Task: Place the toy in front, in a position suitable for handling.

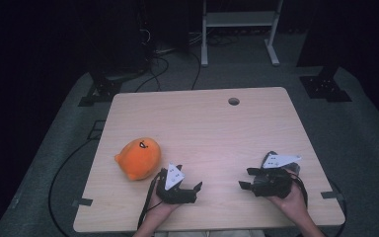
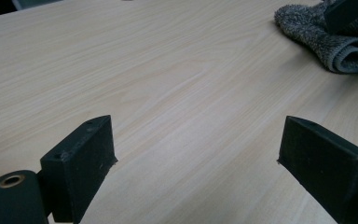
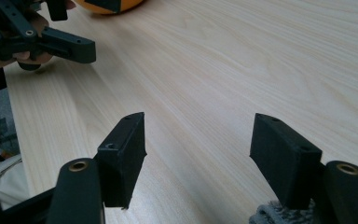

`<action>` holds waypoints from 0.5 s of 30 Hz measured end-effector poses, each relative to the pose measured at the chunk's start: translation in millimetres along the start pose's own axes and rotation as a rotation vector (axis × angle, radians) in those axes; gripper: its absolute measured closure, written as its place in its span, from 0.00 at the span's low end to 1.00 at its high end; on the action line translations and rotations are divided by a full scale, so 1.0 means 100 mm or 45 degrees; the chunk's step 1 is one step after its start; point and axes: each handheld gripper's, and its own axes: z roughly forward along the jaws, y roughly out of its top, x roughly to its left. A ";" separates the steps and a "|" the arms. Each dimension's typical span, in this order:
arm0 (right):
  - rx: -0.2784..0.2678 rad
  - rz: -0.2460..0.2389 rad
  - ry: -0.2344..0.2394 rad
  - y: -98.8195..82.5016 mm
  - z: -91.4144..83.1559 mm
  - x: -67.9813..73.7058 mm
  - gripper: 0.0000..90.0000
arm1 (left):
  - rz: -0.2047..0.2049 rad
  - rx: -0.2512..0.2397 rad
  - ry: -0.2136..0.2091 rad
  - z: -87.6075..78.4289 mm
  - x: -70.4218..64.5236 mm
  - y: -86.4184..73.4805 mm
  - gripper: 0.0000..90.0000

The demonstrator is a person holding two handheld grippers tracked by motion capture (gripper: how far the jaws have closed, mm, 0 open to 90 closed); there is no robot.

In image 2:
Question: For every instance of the grey fuzzy cloth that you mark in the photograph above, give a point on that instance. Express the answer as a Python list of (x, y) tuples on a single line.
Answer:
[(326, 46)]

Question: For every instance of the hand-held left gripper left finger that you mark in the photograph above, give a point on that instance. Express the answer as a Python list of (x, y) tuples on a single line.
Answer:
[(80, 161)]

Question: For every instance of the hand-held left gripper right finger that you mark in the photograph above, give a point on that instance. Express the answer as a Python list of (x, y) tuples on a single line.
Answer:
[(326, 161)]

